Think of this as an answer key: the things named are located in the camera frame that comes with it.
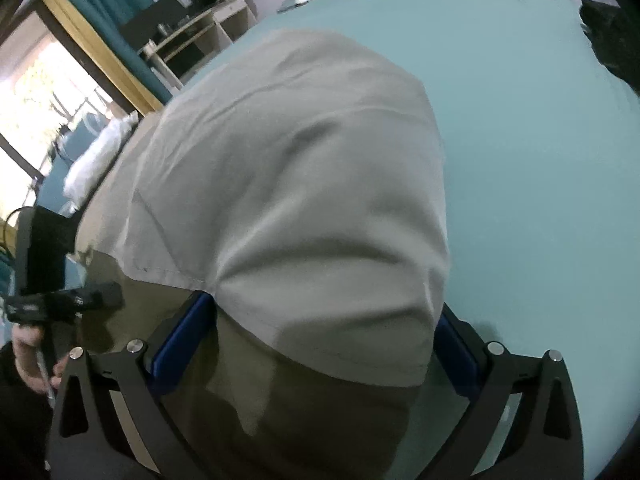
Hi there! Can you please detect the beige garment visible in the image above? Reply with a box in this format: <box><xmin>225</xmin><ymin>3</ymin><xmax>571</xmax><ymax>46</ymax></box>
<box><xmin>75</xmin><ymin>27</ymin><xmax>451</xmax><ymax>480</ymax></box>

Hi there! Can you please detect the teal curtain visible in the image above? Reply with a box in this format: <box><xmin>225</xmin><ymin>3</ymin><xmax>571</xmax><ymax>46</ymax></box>
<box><xmin>47</xmin><ymin>0</ymin><xmax>171</xmax><ymax>106</ymax></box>

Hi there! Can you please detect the olive green jacket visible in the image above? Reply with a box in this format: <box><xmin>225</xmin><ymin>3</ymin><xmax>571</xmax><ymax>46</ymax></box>
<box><xmin>579</xmin><ymin>0</ymin><xmax>640</xmax><ymax>103</ymax></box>

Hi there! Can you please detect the white cloth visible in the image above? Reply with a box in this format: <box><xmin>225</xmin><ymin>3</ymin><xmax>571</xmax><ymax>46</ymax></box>
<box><xmin>62</xmin><ymin>110</ymin><xmax>140</xmax><ymax>201</ymax></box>

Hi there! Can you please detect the wooden window frame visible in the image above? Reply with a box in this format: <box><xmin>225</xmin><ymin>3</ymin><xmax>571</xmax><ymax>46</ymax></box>
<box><xmin>35</xmin><ymin>0</ymin><xmax>166</xmax><ymax>116</ymax></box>

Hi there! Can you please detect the person's left hand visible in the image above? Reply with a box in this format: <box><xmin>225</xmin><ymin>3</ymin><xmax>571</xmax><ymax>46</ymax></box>
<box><xmin>11</xmin><ymin>324</ymin><xmax>68</xmax><ymax>396</ymax></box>

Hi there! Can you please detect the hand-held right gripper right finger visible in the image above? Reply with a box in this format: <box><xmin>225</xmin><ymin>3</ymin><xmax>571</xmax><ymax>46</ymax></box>
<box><xmin>434</xmin><ymin>304</ymin><xmax>585</xmax><ymax>480</ymax></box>

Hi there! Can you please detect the blue furniture piece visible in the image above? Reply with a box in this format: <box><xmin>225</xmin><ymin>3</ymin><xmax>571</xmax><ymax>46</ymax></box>
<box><xmin>37</xmin><ymin>110</ymin><xmax>108</xmax><ymax>211</ymax></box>

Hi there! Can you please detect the white desk shelf unit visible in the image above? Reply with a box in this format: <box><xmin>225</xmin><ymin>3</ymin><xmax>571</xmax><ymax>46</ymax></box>
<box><xmin>137</xmin><ymin>0</ymin><xmax>258</xmax><ymax>92</ymax></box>

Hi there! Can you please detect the wide black electronic box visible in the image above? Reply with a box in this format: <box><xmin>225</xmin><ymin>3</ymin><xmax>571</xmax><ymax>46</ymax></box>
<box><xmin>120</xmin><ymin>0</ymin><xmax>188</xmax><ymax>46</ymax></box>

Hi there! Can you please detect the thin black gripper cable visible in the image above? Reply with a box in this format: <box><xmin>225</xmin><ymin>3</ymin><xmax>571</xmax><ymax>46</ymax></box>
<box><xmin>0</xmin><ymin>207</ymin><xmax>26</xmax><ymax>258</ymax></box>

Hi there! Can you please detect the bed with teal sheet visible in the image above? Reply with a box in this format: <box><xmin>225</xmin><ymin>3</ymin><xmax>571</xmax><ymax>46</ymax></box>
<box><xmin>65</xmin><ymin>0</ymin><xmax>640</xmax><ymax>480</ymax></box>

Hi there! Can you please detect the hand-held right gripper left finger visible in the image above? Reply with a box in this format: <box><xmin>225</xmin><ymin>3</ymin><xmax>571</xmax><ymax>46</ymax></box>
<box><xmin>47</xmin><ymin>290</ymin><xmax>218</xmax><ymax>480</ymax></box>

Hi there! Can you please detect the person's left forearm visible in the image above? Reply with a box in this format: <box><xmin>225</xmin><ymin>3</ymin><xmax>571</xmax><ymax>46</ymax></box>
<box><xmin>0</xmin><ymin>341</ymin><xmax>53</xmax><ymax>480</ymax></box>

